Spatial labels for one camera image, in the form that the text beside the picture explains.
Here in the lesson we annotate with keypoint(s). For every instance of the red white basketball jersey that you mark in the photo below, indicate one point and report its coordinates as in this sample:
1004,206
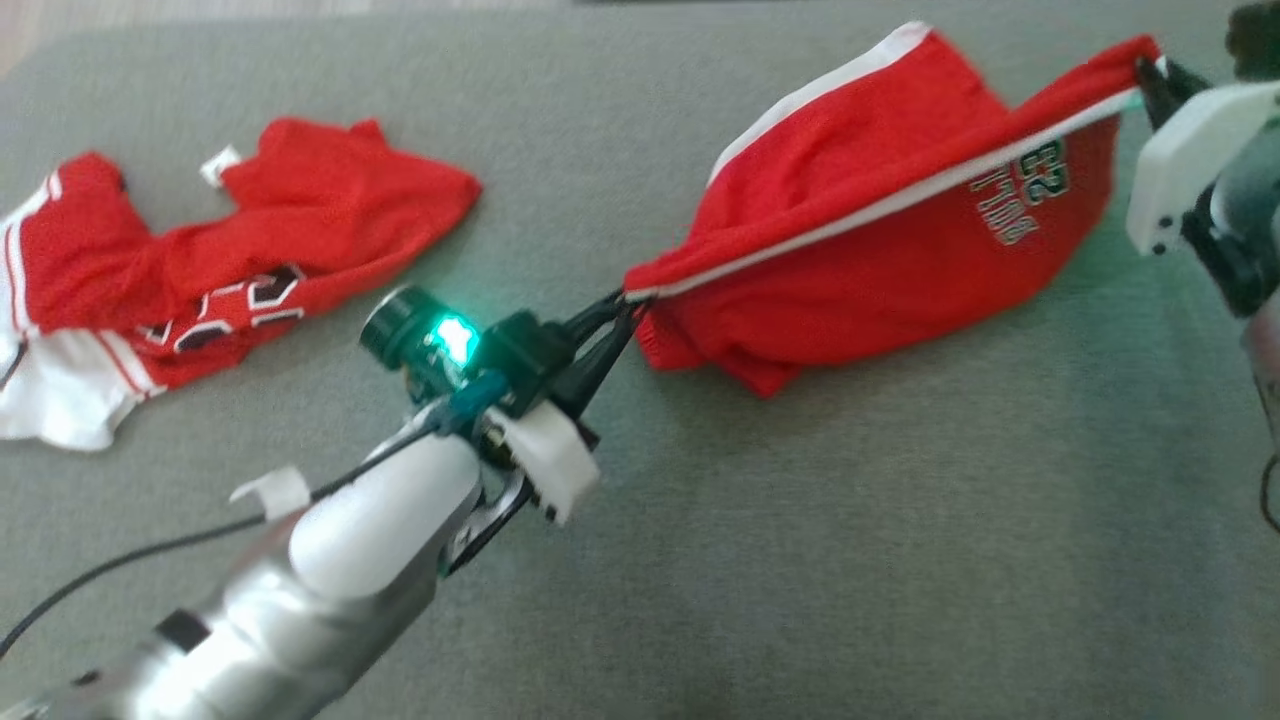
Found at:
330,210

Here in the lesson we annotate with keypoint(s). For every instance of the large grey sofa seat cushion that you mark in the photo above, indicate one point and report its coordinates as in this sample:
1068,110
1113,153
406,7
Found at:
800,550

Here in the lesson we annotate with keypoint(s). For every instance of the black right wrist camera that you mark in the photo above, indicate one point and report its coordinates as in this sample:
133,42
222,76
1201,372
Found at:
1258,40

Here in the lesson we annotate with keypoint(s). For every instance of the red shorts white stripe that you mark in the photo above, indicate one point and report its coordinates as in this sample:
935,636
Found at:
860,270

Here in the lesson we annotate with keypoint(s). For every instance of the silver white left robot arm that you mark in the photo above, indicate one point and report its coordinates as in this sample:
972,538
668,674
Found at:
300,600

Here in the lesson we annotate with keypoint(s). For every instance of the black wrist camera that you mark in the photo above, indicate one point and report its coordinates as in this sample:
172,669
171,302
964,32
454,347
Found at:
410,330
1258,40

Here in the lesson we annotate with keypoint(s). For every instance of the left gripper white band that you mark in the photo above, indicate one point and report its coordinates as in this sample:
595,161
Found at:
545,450

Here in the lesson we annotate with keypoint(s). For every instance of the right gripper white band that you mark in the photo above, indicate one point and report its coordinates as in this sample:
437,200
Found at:
1190,150

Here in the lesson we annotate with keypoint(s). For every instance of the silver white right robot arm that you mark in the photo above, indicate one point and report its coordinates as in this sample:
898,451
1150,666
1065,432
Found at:
1255,230

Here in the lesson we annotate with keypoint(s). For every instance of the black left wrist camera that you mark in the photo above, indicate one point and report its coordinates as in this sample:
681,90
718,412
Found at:
410,330

